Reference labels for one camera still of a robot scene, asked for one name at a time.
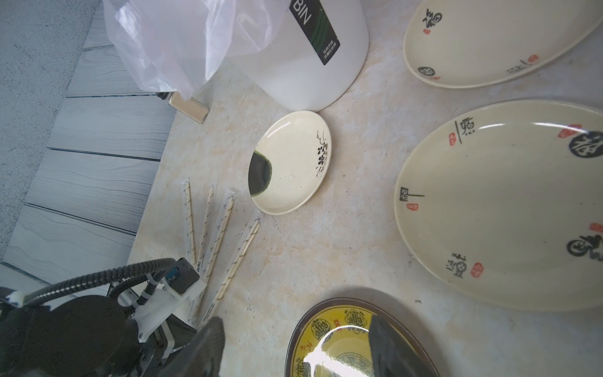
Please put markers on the yellow patterned round plate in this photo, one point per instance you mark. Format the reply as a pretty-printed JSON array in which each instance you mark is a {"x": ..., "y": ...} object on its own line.
[{"x": 332, "y": 339}]

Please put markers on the chopsticks pair four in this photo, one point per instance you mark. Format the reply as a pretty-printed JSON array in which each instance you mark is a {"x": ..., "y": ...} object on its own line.
[{"x": 248, "y": 236}]

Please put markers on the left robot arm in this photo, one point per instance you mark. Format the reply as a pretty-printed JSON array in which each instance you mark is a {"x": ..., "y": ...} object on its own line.
[{"x": 83, "y": 326}]

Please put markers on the toothpick jar black lid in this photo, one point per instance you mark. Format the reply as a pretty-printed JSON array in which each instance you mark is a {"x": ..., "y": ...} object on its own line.
[{"x": 191, "y": 107}]

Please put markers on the white trash bin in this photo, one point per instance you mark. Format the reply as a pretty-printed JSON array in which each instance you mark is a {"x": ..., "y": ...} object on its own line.
[{"x": 317, "y": 54}]

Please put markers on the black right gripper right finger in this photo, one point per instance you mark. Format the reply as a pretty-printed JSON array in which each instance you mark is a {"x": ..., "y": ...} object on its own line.
[{"x": 391, "y": 355}]

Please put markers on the chopsticks pair one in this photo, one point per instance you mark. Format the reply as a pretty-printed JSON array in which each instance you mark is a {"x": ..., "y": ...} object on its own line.
[{"x": 189, "y": 225}]

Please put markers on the large cream oval plate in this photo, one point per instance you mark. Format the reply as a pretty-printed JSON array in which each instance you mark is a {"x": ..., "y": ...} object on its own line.
[{"x": 504, "y": 204}]

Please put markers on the chopsticks pair three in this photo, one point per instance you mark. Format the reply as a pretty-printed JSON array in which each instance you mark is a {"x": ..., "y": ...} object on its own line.
[{"x": 216, "y": 235}]

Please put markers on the chopsticks pair two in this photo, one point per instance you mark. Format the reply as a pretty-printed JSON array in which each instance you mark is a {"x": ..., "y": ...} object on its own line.
[{"x": 205, "y": 228}]

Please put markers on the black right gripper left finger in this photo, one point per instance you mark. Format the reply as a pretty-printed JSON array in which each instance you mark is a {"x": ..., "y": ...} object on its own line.
[{"x": 202, "y": 357}]

